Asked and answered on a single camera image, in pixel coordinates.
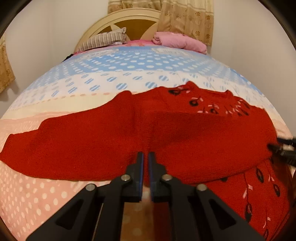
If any red knitted sweater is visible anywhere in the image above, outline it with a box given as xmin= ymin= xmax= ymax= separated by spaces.
xmin=1 ymin=82 xmax=292 ymax=240

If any polka dot bed sheet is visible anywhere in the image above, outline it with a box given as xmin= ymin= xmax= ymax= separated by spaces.
xmin=1 ymin=46 xmax=292 ymax=240

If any beige curtain behind headboard right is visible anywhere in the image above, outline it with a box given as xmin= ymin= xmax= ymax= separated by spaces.
xmin=158 ymin=0 xmax=214 ymax=46

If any beige curtain behind headboard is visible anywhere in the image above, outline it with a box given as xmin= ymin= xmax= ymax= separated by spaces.
xmin=158 ymin=0 xmax=214 ymax=46
xmin=107 ymin=0 xmax=162 ymax=14

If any pink pillow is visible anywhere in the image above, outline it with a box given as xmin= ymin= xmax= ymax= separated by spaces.
xmin=152 ymin=32 xmax=207 ymax=55

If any beige side window curtain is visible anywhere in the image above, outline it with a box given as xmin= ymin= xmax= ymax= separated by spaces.
xmin=0 ymin=35 xmax=15 ymax=93

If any striped pillow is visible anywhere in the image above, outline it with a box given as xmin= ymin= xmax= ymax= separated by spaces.
xmin=75 ymin=27 xmax=126 ymax=52

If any cream wooden headboard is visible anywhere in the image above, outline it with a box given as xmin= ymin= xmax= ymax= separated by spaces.
xmin=74 ymin=8 xmax=161 ymax=51

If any beige curtain behind headboard left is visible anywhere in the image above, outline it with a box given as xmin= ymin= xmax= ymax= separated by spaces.
xmin=107 ymin=0 xmax=162 ymax=14

